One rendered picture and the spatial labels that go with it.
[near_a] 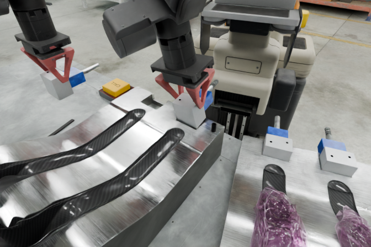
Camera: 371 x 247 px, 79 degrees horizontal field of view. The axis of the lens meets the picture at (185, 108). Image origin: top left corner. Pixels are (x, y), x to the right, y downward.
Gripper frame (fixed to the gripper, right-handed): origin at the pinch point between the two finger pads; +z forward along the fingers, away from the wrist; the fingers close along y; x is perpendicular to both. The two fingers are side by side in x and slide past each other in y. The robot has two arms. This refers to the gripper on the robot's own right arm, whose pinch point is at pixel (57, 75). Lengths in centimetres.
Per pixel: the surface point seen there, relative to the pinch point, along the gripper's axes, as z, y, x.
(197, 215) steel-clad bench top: 14.8, 40.0, -1.3
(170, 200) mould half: 9.1, 36.2, -4.3
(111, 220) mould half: 3.4, 34.1, -13.2
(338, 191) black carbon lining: 10, 59, 15
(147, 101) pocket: 7.4, 15.9, 11.4
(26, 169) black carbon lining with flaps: 3.0, 17.4, -16.2
